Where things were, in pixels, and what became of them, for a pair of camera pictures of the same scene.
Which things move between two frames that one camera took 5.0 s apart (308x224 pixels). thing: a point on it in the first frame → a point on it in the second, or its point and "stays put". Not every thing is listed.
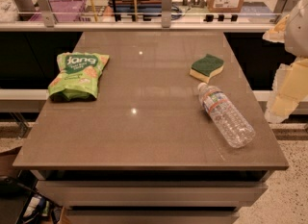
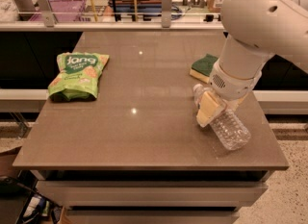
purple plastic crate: [64, 10] stays put
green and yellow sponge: [205, 67] stays put
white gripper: [298, 32] → [231, 85]
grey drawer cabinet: [151, 187] stays put
